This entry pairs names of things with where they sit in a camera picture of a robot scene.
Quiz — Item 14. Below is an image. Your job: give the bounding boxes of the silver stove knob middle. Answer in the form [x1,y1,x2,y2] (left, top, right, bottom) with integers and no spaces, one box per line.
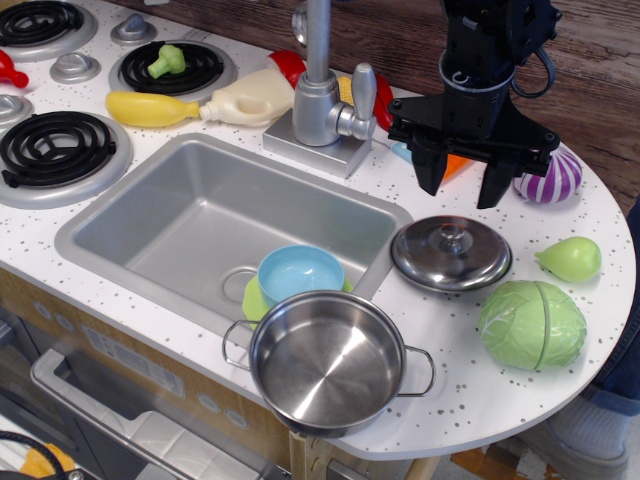
[49,52,101,84]

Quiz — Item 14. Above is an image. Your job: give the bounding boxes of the silver toy faucet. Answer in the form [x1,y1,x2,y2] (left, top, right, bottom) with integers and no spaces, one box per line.
[263,0,377,178]

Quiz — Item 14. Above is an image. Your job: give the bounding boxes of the steel pot lid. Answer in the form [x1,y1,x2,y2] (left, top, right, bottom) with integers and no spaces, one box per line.
[390,215,512,292]

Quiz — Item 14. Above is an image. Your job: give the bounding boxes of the light blue plastic bowl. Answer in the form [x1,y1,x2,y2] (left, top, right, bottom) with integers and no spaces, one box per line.
[257,245,346,307]

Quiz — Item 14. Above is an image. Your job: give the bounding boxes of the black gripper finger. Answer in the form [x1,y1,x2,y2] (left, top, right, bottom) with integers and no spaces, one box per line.
[409,137,448,196]
[477,158,518,209]

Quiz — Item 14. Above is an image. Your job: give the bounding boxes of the yellow toy in oven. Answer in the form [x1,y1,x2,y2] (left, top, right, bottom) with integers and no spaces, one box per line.
[19,443,76,478]

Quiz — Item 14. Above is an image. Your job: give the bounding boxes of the black burner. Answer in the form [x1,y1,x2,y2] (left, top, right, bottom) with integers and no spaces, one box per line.
[1,111,133,209]
[109,40,237,104]
[1,1,98,63]

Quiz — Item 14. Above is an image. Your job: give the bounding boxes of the silver toy sink basin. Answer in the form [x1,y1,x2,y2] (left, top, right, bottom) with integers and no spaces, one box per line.
[55,134,410,333]

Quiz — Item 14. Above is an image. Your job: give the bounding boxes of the yellow toy squash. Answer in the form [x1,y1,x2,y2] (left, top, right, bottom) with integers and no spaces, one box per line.
[105,91,200,127]

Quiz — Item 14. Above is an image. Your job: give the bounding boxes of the person's white sneaker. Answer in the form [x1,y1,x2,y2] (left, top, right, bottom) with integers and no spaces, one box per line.
[517,398,631,479]

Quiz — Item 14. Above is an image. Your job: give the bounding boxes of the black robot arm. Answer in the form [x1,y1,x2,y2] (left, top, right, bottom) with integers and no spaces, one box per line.
[388,1,562,209]

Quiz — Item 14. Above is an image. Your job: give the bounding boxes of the silver stove knob left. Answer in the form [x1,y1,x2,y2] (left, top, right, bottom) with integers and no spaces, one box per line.
[0,94,33,130]

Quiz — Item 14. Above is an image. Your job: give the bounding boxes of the toy oven door handle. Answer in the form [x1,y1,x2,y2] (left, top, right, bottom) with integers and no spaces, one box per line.
[30,349,287,479]

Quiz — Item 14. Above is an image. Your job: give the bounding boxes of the steel pot with handles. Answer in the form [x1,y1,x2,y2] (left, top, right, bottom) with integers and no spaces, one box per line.
[242,290,413,438]

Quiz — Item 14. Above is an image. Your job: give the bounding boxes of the orange toy carrot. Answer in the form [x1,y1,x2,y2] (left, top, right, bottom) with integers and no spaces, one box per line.
[443,154,473,180]

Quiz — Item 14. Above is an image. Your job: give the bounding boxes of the back right black burner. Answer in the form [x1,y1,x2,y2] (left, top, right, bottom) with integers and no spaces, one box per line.
[109,40,237,104]

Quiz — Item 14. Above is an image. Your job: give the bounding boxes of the green toy broccoli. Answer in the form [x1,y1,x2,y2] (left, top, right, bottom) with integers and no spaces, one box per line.
[147,44,186,79]

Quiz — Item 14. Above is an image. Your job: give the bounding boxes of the green toy cabbage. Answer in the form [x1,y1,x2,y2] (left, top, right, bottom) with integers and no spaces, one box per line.
[477,281,587,370]

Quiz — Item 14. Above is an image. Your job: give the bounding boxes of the green plastic plate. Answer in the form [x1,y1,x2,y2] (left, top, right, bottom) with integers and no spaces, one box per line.
[241,275,354,329]

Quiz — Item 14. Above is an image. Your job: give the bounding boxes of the silver stove knob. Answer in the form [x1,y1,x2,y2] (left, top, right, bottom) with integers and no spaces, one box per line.
[110,13,157,46]
[0,94,33,130]
[49,52,101,84]

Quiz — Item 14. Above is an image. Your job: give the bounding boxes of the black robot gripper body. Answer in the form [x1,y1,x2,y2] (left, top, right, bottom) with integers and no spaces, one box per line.
[388,64,560,176]

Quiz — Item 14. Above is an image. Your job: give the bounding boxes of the front left black burner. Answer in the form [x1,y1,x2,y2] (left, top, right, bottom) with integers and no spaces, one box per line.
[1,111,133,209]

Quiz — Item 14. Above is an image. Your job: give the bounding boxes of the cream toy milk jug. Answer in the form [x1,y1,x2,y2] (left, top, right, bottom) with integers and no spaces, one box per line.
[199,68,295,125]

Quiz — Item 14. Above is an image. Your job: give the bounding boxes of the yellow toy corn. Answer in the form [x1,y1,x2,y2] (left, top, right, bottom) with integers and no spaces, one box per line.
[337,76,354,106]

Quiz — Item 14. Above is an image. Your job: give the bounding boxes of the light blue toy knife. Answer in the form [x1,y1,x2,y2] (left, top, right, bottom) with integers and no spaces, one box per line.
[391,142,413,164]

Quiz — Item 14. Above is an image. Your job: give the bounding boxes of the purple toy onion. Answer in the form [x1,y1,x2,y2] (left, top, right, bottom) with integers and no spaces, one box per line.
[512,144,582,204]

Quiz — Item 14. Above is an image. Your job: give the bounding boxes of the silver stove knob back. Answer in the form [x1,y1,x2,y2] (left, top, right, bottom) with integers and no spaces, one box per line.
[110,13,157,46]

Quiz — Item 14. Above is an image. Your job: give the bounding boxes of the green toy pear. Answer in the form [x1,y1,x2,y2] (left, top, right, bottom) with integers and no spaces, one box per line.
[534,236,602,283]

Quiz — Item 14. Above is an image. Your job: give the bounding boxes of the blue jeans leg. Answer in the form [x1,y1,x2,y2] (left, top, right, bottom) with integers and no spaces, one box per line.
[581,199,639,417]

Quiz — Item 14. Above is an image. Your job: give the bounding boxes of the red toy ketchup bottle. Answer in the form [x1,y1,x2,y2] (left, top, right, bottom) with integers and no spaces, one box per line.
[0,51,29,89]

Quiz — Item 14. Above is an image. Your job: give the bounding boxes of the back left black burner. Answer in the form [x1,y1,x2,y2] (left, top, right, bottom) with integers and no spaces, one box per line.
[1,1,98,63]

